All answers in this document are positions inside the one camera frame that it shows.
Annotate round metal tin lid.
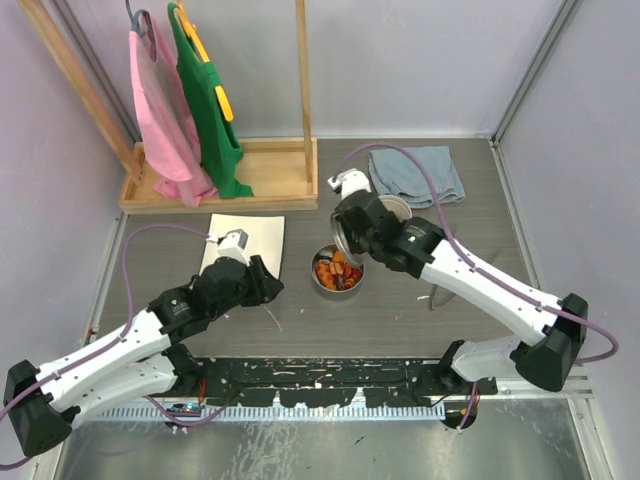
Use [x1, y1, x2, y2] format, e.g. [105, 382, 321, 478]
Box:
[330, 212, 365, 267]

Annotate white cylindrical container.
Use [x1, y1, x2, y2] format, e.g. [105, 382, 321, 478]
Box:
[379, 194, 413, 222]

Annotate blue cloth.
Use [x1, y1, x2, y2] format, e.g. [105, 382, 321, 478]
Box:
[368, 146, 466, 209]

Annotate round metal tin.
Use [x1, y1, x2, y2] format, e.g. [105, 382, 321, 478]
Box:
[311, 244, 365, 300]

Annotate orange fried chicken piece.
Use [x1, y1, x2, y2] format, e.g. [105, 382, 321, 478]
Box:
[314, 263, 345, 291]

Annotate metal tongs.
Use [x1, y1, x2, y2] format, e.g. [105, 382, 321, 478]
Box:
[427, 249, 504, 312]

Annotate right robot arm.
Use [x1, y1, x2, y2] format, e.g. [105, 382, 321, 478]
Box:
[328, 169, 588, 394]

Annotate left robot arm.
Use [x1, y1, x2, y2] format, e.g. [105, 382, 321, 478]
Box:
[1, 229, 284, 458]

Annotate white square plate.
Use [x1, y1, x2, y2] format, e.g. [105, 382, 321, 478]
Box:
[200, 214, 285, 279]

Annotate purple octopus tentacle toy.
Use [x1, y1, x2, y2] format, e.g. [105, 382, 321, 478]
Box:
[335, 277, 355, 291]

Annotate wooden clothes rack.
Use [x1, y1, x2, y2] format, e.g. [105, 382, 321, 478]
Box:
[18, 1, 318, 214]

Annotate green apron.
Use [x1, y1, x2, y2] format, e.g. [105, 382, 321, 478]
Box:
[167, 3, 254, 199]

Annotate pink apron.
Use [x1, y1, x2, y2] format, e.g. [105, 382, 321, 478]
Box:
[128, 17, 217, 207]

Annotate yellow hanger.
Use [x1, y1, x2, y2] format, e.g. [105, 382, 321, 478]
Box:
[177, 0, 234, 122]

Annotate grey hanger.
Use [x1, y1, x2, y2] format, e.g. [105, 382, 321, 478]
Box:
[124, 0, 157, 61]

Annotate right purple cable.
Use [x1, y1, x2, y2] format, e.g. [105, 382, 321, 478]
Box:
[337, 143, 619, 362]

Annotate purple cable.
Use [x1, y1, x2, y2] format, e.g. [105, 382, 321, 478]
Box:
[0, 223, 236, 471]
[337, 143, 619, 362]

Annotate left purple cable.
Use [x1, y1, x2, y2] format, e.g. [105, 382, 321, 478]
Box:
[0, 223, 236, 471]

